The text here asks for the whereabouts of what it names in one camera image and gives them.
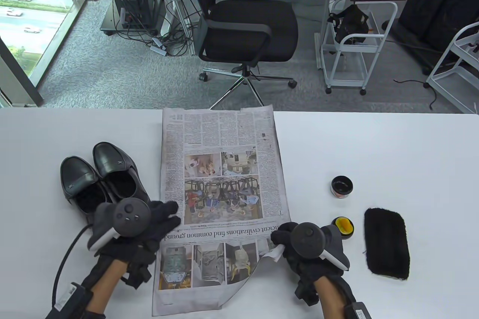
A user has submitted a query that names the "black leather shoe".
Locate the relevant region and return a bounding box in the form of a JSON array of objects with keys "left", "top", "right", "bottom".
[
  {"left": 92, "top": 142, "right": 151, "bottom": 209},
  {"left": 60, "top": 156, "right": 113, "bottom": 219}
]

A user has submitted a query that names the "person's left hand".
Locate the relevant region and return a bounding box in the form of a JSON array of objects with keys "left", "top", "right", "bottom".
[{"left": 95, "top": 200, "right": 182, "bottom": 265}]

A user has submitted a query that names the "bundle of black cables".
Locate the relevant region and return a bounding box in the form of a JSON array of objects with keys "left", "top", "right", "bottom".
[{"left": 112, "top": 0, "right": 204, "bottom": 57}]

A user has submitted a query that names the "glass window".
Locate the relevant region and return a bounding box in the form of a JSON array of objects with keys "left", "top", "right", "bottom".
[{"left": 0, "top": 0, "right": 98, "bottom": 107}]

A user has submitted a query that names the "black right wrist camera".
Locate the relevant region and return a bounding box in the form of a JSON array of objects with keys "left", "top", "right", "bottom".
[{"left": 344, "top": 300, "right": 372, "bottom": 319}]

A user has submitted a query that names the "shoe polish jar red label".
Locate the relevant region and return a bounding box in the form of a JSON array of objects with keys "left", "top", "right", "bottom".
[{"left": 331, "top": 176, "right": 354, "bottom": 197}]

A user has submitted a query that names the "black fuzzy cloth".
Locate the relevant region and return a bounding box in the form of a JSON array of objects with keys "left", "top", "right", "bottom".
[{"left": 364, "top": 208, "right": 410, "bottom": 280}]

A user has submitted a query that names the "printed newspaper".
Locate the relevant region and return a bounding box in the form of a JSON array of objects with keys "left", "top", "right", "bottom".
[{"left": 152, "top": 106, "right": 292, "bottom": 316}]

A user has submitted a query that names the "black shoe polish lid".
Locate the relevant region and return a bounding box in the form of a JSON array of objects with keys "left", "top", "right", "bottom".
[{"left": 331, "top": 216, "right": 354, "bottom": 239}]

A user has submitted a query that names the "white wheeled cart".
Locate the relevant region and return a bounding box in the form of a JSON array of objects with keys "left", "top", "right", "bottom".
[{"left": 321, "top": 0, "right": 398, "bottom": 96}]

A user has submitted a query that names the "person's left forearm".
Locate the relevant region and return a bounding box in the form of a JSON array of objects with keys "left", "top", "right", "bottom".
[{"left": 80, "top": 255, "right": 129, "bottom": 319}]

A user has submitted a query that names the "white shelf cart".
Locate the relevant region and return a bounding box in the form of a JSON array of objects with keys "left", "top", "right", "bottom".
[{"left": 426, "top": 22, "right": 479, "bottom": 114}]

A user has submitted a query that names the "black fabric screen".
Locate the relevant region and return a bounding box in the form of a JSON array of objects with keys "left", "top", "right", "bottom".
[{"left": 382, "top": 0, "right": 479, "bottom": 76}]

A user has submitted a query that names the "black floor cable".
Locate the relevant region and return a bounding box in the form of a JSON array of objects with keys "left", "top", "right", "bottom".
[{"left": 394, "top": 79, "right": 438, "bottom": 111}]

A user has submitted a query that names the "black bag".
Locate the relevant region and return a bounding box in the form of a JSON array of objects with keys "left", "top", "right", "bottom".
[{"left": 328, "top": 4, "right": 370, "bottom": 45}]

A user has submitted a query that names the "white power strip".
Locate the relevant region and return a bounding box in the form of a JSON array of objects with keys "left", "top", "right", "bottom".
[{"left": 150, "top": 37, "right": 168, "bottom": 55}]

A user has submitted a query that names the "black office chair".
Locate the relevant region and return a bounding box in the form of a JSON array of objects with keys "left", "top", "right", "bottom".
[{"left": 176, "top": 0, "right": 299, "bottom": 111}]

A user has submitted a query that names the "person's right forearm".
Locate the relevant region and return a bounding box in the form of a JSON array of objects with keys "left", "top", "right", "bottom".
[{"left": 312, "top": 278, "right": 356, "bottom": 319}]

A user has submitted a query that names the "person's right hand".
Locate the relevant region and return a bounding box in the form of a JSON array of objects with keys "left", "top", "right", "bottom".
[{"left": 270, "top": 222, "right": 348, "bottom": 286}]

